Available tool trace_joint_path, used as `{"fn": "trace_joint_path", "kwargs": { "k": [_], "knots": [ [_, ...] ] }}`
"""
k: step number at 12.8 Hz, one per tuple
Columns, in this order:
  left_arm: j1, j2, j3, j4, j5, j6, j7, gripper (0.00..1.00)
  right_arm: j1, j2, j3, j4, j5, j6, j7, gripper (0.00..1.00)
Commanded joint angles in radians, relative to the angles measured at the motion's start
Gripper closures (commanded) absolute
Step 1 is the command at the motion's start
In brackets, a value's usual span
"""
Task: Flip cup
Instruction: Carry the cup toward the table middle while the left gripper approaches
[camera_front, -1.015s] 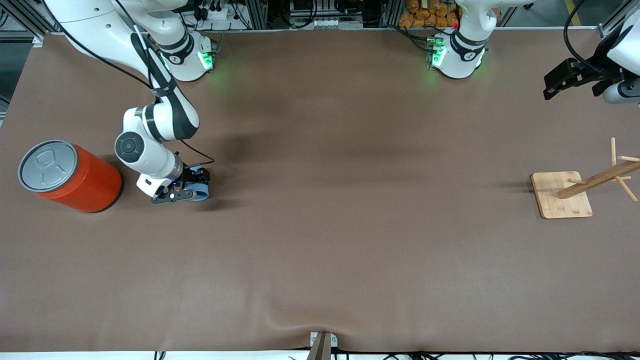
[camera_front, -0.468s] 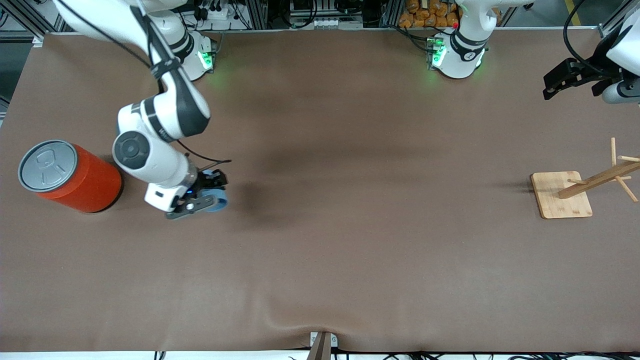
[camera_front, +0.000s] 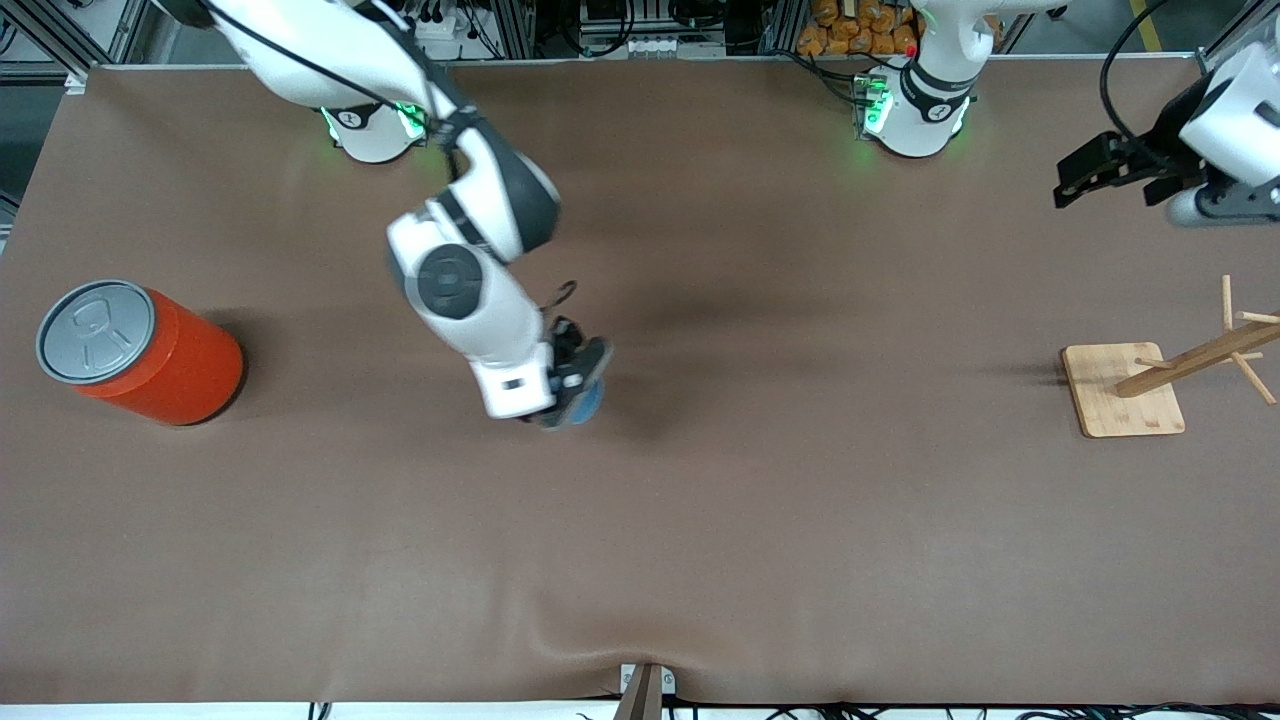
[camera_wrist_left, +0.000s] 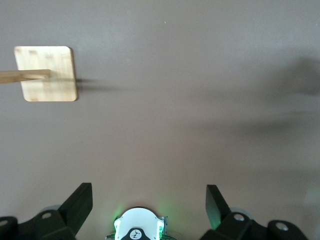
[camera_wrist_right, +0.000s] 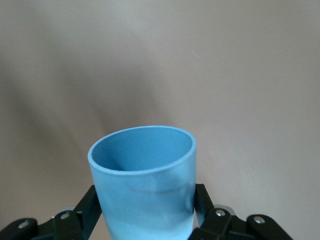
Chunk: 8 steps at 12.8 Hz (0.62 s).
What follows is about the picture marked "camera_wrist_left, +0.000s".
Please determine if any wooden mug tree stand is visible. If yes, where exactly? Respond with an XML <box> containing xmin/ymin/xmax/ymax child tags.
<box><xmin>0</xmin><ymin>45</ymin><xmax>79</xmax><ymax>103</ymax></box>

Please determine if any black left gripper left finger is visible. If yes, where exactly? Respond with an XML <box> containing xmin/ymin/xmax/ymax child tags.
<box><xmin>0</xmin><ymin>182</ymin><xmax>94</xmax><ymax>240</ymax></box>

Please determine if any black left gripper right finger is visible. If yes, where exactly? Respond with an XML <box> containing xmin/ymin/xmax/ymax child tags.
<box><xmin>199</xmin><ymin>184</ymin><xmax>307</xmax><ymax>240</ymax></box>

